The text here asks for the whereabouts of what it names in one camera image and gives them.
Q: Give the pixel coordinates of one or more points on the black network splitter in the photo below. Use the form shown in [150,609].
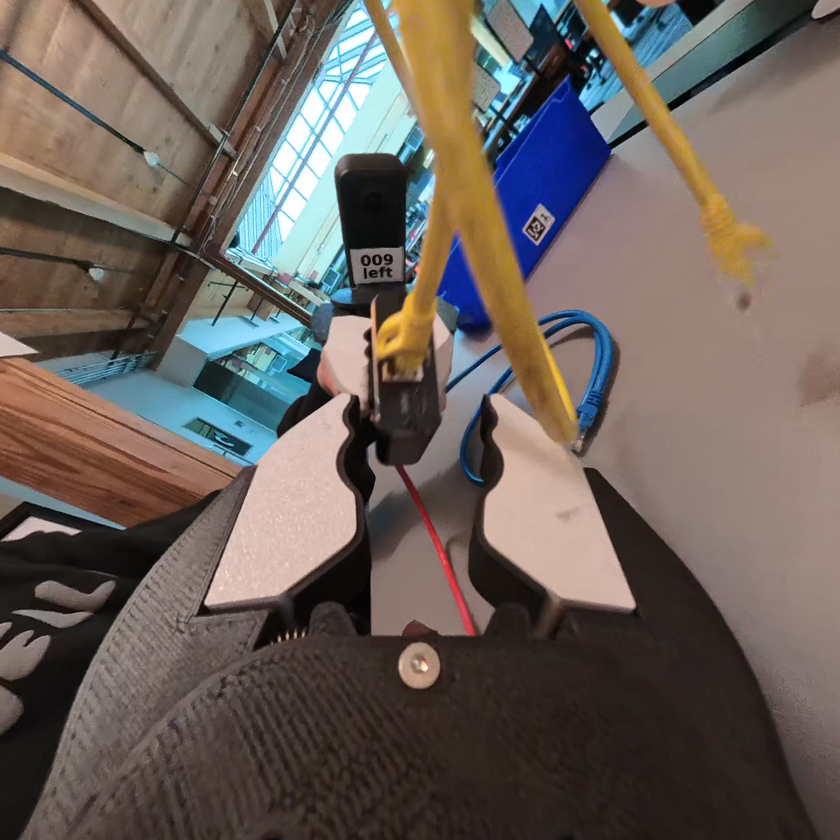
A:
[410,420]

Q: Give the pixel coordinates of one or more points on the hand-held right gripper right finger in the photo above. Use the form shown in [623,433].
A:
[544,518]

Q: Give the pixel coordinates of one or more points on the person's black printed sweatshirt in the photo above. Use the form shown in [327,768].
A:
[98,544]

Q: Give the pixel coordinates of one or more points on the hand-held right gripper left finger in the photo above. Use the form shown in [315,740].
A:
[295,518]

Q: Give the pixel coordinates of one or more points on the blue plastic bin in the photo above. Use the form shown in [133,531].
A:
[544,170]

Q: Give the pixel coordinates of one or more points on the grey desk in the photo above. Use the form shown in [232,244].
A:
[722,426]
[695,56]

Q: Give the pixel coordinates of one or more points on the person's left hand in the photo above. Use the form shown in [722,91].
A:
[326,377]

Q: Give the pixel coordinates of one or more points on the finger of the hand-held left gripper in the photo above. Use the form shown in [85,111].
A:
[348,354]
[443,361]

